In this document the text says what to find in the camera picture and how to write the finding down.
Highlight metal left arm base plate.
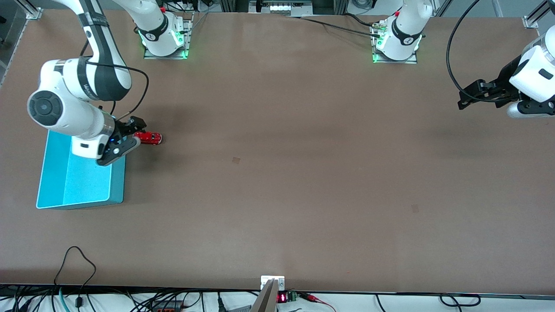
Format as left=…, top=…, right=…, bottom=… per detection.
left=371, top=19, right=419, bottom=65

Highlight black base cable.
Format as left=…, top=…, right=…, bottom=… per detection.
left=299, top=16, right=382, bottom=38
left=345, top=13, right=389, bottom=29

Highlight blue plastic box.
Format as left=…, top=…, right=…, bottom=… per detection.
left=36, top=130, right=126, bottom=210

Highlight aluminium frame profile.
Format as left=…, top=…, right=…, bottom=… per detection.
left=13, top=0, right=43, bottom=20
left=522, top=0, right=555, bottom=29

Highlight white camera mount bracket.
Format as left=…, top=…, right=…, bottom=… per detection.
left=261, top=276, right=285, bottom=291

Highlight black power strip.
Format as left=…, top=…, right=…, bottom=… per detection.
left=150, top=300, right=185, bottom=312

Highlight black looped adapter cable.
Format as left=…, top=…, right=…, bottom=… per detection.
left=53, top=246, right=97, bottom=309

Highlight red clip lead wire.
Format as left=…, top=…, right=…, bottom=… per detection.
left=299, top=293, right=336, bottom=312

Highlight grey metal camera bar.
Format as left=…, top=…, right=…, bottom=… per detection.
left=250, top=279, right=278, bottom=312

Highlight black coiled cable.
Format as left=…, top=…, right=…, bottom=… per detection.
left=439, top=293, right=482, bottom=307

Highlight red beetle toy car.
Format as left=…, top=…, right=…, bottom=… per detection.
left=134, top=131, right=163, bottom=146

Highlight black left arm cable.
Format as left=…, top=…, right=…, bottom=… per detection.
left=446, top=0, right=482, bottom=102

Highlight lit device behind table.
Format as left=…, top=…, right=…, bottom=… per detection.
left=248, top=0, right=313, bottom=14

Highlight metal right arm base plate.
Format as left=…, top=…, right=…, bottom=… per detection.
left=143, top=12, right=194, bottom=60

